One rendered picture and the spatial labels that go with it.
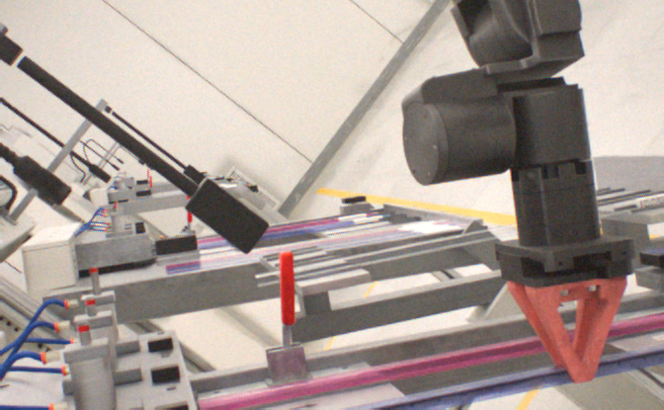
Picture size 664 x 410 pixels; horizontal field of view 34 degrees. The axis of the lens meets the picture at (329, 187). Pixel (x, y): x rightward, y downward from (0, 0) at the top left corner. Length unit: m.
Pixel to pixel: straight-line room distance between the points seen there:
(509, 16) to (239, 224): 0.25
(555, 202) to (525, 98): 0.07
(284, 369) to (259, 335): 4.39
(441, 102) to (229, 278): 1.01
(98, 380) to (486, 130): 0.30
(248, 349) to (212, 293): 3.65
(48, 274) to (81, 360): 1.28
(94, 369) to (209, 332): 4.70
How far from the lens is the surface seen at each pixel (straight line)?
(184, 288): 1.69
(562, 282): 0.75
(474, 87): 0.73
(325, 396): 0.84
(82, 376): 0.60
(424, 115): 0.71
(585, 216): 0.75
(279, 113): 8.40
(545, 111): 0.74
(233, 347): 5.33
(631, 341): 0.90
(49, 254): 1.87
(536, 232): 0.75
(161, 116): 8.32
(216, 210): 0.60
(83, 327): 0.61
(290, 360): 0.90
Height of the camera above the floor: 1.24
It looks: 9 degrees down
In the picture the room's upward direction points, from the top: 52 degrees counter-clockwise
